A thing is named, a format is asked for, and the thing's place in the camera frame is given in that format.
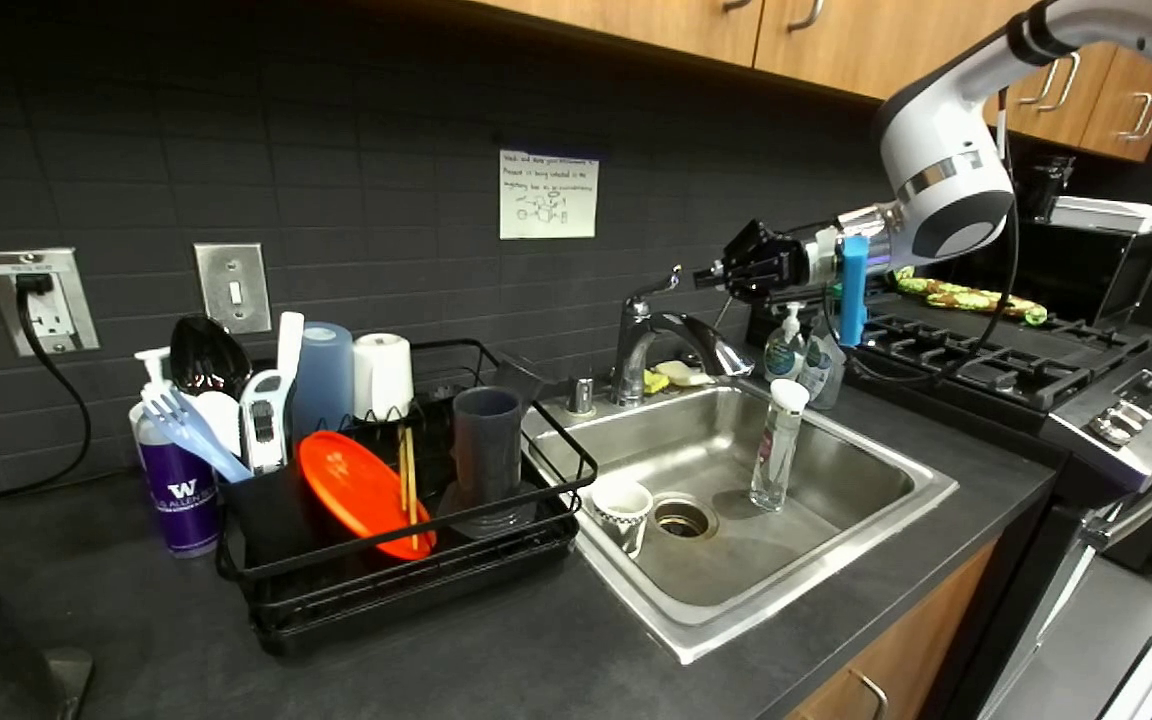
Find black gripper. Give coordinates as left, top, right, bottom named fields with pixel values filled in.
left=694, top=221, right=812, bottom=304

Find chrome tap faucet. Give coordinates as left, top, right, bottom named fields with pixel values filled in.
left=611, top=266, right=751, bottom=406

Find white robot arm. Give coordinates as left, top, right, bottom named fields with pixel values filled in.
left=694, top=0, right=1152, bottom=299

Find soap bottle green cap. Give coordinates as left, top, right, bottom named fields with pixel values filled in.
left=765, top=299, right=843, bottom=407

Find yellow sponge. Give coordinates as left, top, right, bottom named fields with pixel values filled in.
left=646, top=362, right=712, bottom=396

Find green patterned oven mitt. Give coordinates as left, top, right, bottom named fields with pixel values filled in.
left=896, top=267, right=1052, bottom=329

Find clear plastic bottle in sink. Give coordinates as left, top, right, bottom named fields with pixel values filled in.
left=750, top=379, right=810, bottom=512

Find white cup in sink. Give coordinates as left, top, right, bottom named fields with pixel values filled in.
left=588, top=483, right=652, bottom=556

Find stainless steel sink basin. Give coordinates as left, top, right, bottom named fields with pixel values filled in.
left=544, top=386, right=956, bottom=665

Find dark grey cup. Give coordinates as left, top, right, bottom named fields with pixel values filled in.
left=453, top=386, right=523, bottom=507

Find black dish rack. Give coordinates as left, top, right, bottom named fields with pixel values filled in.
left=217, top=341, right=597, bottom=657

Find stainless gas stove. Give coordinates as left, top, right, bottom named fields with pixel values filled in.
left=861, top=195, right=1152, bottom=720

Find white cup in rack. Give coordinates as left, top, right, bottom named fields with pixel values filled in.
left=354, top=334, right=414, bottom=422

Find upper wooden cabinets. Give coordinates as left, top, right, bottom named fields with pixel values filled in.
left=476, top=0, right=1152, bottom=160

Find wooden cabinets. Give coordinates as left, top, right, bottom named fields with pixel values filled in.
left=788, top=546, right=994, bottom=720
left=476, top=0, right=1152, bottom=160

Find lower wooden cabinets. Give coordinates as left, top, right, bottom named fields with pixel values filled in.
left=788, top=546, right=994, bottom=720

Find blue translucent cup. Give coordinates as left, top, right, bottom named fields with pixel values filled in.
left=290, top=320, right=357, bottom=439

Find orange plate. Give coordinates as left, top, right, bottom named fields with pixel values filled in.
left=295, top=434, right=438, bottom=561

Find white thermometer gun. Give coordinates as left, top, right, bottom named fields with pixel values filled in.
left=241, top=312, right=304, bottom=478

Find blue plastic utensil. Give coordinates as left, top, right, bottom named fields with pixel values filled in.
left=150, top=390, right=251, bottom=483

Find purple water bottle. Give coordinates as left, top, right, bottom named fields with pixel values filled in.
left=127, top=350, right=227, bottom=561

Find white power outlet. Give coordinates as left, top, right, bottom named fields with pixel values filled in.
left=0, top=247, right=101, bottom=355

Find white paper note on wall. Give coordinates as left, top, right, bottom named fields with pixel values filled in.
left=495, top=147, right=602, bottom=240

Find light switch plate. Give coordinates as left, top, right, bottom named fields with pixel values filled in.
left=195, top=246, right=272, bottom=334

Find black power cable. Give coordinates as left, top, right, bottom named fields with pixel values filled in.
left=0, top=271, right=97, bottom=512

